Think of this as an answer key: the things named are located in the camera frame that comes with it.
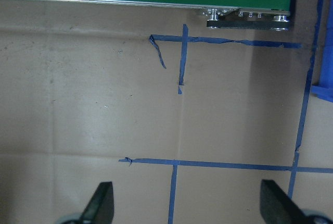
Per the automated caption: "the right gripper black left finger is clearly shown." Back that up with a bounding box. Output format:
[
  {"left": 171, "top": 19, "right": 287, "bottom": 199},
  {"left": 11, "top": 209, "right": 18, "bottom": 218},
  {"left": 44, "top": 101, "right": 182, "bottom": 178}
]
[{"left": 79, "top": 181, "right": 114, "bottom": 224}]

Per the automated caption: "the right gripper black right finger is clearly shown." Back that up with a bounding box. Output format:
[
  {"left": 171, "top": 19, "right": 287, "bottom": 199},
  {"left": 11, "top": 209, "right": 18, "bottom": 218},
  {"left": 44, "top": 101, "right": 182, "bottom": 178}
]
[{"left": 260, "top": 180, "right": 312, "bottom": 224}]

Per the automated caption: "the blue plastic bin right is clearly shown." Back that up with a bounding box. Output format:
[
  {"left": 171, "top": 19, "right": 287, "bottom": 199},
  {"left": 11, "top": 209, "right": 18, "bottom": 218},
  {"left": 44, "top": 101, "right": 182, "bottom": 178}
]
[{"left": 311, "top": 0, "right": 332, "bottom": 103}]

